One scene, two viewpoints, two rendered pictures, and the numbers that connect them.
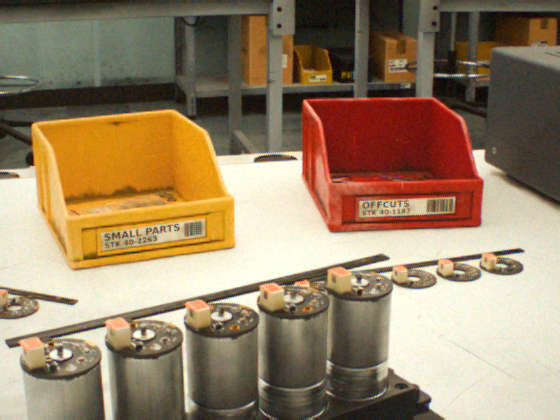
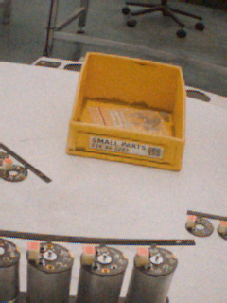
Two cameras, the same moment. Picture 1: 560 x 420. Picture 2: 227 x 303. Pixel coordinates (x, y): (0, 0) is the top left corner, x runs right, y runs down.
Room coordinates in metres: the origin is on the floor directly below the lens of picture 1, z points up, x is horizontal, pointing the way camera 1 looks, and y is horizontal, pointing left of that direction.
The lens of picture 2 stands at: (0.05, -0.10, 1.02)
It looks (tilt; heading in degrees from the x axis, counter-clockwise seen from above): 32 degrees down; 25
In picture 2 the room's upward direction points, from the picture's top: 7 degrees clockwise
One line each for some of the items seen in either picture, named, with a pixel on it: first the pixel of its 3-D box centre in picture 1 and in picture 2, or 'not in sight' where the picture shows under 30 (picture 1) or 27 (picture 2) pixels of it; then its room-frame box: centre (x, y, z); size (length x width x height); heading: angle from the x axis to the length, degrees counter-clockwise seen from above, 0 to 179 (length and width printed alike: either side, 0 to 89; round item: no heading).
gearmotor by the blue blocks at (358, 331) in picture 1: (356, 344); (147, 292); (0.31, -0.03, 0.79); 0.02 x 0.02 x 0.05
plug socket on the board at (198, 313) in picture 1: (200, 313); (35, 250); (0.27, 0.03, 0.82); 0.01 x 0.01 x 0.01; 32
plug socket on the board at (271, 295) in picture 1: (274, 296); (90, 255); (0.29, 0.00, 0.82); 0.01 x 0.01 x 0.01; 32
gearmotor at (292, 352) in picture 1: (292, 363); (98, 292); (0.29, 0.00, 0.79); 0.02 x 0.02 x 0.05
